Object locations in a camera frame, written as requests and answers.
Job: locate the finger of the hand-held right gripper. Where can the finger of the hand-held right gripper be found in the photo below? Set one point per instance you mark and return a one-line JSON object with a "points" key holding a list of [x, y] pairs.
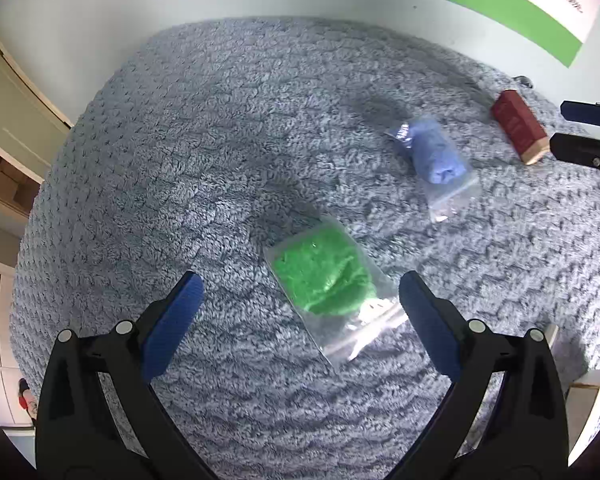
{"points": [[582, 150], [582, 112]]}

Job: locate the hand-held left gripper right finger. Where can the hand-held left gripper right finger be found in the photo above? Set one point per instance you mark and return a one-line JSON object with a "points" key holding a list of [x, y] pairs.
{"points": [[430, 320]]}

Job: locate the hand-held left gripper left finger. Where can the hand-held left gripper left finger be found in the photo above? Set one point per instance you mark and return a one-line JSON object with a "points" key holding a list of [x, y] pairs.
{"points": [[175, 320]]}

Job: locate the small dark red box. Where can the small dark red box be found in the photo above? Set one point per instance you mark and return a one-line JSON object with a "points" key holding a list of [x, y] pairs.
{"points": [[515, 117]]}

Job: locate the clear bag with green cloth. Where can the clear bag with green cloth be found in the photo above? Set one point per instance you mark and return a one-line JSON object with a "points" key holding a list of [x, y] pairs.
{"points": [[320, 275]]}

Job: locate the small grey object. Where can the small grey object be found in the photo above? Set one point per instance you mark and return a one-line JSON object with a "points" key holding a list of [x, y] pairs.
{"points": [[522, 81]]}

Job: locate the clear bag with blue cloth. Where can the clear bag with blue cloth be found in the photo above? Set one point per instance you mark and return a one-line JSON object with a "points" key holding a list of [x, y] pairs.
{"points": [[435, 155]]}

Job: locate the blue knitted blanket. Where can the blue knitted blanket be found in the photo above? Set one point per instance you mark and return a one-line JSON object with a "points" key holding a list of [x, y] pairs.
{"points": [[205, 160]]}

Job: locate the open white cardboard box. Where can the open white cardboard box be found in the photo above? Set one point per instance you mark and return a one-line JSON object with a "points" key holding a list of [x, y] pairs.
{"points": [[587, 410]]}

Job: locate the pale green door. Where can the pale green door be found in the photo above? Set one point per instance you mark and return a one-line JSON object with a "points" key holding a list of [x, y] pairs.
{"points": [[10, 90]]}

